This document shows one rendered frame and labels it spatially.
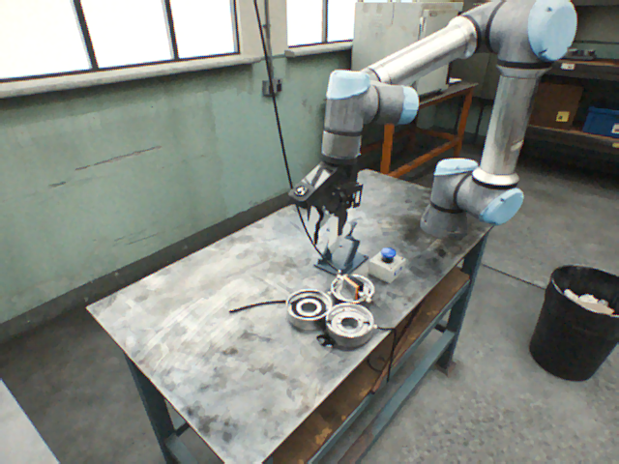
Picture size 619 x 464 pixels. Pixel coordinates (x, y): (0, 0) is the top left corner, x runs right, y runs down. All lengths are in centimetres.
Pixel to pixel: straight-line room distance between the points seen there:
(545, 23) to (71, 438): 198
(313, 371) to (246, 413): 16
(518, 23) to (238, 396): 96
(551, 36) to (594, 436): 151
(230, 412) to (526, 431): 135
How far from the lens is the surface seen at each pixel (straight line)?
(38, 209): 221
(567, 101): 414
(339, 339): 84
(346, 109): 73
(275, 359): 84
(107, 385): 201
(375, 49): 311
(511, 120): 106
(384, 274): 103
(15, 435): 107
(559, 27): 103
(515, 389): 199
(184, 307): 100
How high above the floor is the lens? 144
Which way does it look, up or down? 32 degrees down
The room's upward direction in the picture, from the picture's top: straight up
